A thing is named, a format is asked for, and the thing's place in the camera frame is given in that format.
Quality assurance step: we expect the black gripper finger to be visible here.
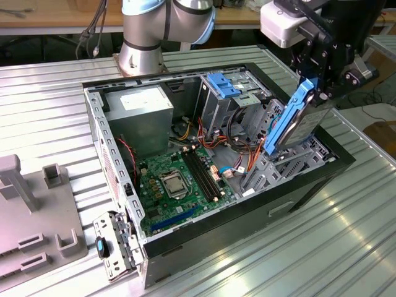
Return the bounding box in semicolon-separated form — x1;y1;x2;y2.
315;49;379;108
297;24;337;93

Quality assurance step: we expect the hard disk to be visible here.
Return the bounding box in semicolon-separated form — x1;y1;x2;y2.
263;77;329;157

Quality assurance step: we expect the blue disk data wire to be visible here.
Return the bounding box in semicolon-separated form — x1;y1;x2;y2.
267;119;277;143

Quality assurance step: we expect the silver disk bay cage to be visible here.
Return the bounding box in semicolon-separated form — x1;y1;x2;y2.
239;98;337;199

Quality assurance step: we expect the brown cardboard box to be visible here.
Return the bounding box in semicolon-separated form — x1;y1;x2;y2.
362;121;396;152

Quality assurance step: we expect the blue drive cage latch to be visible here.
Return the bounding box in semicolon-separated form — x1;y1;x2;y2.
207;73;244;98

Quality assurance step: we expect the silver optical drive cage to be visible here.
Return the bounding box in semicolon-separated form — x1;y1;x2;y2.
196;70;272;140

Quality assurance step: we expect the black RAM slot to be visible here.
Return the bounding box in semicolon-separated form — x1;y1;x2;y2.
192;147;226;197
181;150;214;202
184;150;218;200
189;148;222;199

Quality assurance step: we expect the black open PC case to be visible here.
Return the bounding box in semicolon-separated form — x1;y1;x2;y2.
82;61;356;290

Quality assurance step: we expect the grey power supply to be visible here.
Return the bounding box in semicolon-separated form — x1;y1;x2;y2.
103;85;174;161

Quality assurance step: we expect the silver CPU socket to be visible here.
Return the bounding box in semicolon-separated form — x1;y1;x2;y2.
158;173;189;200

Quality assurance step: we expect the green motherboard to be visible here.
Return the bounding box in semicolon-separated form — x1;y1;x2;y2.
137;145;239;238

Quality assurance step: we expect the blue expansion slot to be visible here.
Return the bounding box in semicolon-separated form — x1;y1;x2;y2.
150;206;199;233

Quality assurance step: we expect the long wooden desk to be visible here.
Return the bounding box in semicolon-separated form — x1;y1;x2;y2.
0;0;396;37

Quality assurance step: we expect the grey parts rack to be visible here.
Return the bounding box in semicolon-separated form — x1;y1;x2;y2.
0;154;90;293

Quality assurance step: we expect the black floor cable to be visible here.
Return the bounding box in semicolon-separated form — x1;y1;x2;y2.
348;89;384;106

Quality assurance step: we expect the grey metal frame table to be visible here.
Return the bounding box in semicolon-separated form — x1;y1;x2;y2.
364;33;396;93

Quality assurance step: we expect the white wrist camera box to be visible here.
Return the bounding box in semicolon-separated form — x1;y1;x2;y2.
259;1;309;49

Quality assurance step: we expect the black wire loop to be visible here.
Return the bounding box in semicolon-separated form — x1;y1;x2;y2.
226;106;251;152

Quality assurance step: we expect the purple white wire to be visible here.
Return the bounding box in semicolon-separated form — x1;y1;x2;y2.
231;154;248;176

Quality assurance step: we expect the orange red wire bundle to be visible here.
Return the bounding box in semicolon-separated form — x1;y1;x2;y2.
197;117;230;153

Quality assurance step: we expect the short pale blue wire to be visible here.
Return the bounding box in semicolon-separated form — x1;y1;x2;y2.
220;166;241;179

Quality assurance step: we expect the yellow black wire bundle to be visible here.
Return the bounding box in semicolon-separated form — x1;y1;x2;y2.
172;116;193;140

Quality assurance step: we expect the red black twisted wire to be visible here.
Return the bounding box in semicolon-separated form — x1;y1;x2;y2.
118;136;139;183

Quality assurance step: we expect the grey hanging cable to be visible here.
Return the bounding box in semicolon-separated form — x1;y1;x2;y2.
75;0;108;58

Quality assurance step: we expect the silver expansion slot bracket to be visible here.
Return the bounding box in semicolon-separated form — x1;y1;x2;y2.
92;210;146;282

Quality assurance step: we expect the black and blue bracket latch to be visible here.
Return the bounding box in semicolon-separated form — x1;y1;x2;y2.
95;236;111;259

